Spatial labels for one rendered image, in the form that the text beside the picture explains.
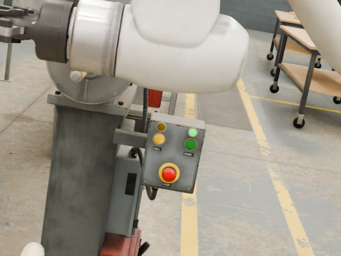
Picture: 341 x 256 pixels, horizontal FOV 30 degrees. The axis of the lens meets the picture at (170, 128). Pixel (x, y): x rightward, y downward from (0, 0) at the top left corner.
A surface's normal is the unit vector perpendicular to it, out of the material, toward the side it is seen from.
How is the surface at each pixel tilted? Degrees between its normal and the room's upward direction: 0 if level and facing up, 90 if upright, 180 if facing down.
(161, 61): 100
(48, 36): 94
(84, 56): 117
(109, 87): 95
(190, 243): 0
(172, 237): 0
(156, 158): 90
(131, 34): 71
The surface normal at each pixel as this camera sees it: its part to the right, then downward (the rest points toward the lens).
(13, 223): 0.17, -0.95
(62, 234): -0.03, 0.26
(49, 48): -0.05, 0.64
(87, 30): 0.06, 0.01
